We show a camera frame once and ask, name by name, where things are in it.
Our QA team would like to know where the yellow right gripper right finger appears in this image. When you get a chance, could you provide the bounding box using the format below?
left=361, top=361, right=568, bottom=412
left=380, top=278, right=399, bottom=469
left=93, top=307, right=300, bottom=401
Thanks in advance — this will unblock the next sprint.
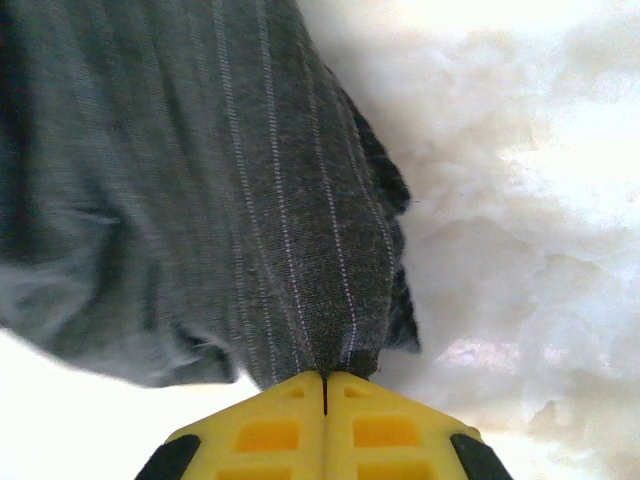
left=325, top=370, right=515, bottom=480

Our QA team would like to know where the dark pinstripe long sleeve shirt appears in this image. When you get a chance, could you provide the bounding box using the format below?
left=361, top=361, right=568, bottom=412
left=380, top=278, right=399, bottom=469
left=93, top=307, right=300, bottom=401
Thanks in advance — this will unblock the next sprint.
left=0, top=0, right=424, bottom=396

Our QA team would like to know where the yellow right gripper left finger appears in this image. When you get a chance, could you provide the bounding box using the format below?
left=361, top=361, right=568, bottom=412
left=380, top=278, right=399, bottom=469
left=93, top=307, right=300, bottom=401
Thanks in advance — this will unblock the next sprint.
left=133, top=370, right=326, bottom=480

